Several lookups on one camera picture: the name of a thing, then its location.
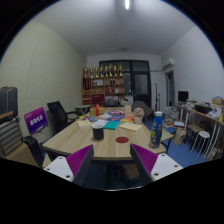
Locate black computer monitor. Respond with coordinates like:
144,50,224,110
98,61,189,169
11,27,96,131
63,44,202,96
177,90,190,103

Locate grey armchair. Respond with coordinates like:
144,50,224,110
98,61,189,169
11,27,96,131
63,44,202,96
130,100,153,121

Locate white wall air conditioner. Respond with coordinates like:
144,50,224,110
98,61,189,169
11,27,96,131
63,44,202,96
161,57,176,70

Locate black office chair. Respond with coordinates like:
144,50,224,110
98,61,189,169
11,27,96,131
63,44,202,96
46,100,79,134

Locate small light wood table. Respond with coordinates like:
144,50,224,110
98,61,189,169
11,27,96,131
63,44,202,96
161,128,175,154

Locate pale yellow book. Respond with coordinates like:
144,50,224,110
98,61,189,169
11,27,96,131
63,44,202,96
76,118,93,128

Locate yellow gift box red ribbon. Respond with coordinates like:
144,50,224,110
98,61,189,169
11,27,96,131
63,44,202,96
89,104,106,117

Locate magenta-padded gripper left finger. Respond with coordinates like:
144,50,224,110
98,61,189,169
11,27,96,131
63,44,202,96
43,143,95,187

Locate brown paper bag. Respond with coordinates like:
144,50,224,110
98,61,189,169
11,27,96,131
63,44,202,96
172,128,188,146

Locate white printed booklet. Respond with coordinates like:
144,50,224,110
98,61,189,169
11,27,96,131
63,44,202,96
90,119,109,129

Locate black framed glass door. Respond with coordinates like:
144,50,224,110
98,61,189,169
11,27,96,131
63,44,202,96
98,59,152,108

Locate purple sign board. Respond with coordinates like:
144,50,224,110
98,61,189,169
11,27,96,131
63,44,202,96
23,106,49,136

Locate long wooden side desk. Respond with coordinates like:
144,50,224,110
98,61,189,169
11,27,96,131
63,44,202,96
174,103,224,161

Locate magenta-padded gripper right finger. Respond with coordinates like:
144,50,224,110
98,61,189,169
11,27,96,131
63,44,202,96
129,143,184,186

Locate orange standing card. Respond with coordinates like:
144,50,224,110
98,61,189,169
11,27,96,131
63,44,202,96
123,105,133,118

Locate black tripod stand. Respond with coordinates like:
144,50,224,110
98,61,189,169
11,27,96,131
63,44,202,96
153,83,161,113

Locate pink flowers in white pot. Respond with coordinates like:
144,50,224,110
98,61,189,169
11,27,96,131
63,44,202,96
132,107,145,125

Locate white round stool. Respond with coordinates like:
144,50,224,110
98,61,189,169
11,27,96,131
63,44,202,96
194,130,212,158

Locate pile of books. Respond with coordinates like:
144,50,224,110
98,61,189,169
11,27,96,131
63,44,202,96
163,106,183,129

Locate black mug with white inside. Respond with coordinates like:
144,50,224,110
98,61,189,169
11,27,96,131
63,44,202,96
91,123,106,142

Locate wooden stool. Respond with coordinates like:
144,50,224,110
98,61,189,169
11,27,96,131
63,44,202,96
184,123,204,148

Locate teal book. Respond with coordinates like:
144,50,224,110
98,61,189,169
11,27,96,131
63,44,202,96
103,120,121,131

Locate grey striped office chair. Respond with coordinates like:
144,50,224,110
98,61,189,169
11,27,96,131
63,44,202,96
0,85,45,169

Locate blue white-capped drink bottle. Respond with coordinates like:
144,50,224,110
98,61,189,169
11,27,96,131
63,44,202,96
148,110,164,149

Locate flat round red coaster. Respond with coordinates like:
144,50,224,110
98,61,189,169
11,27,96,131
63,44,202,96
115,136,130,144

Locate orange book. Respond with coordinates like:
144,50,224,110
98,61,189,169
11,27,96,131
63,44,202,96
120,115,135,123

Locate wooden shelf unit with trophies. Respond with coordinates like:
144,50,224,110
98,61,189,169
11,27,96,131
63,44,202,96
81,63,126,106

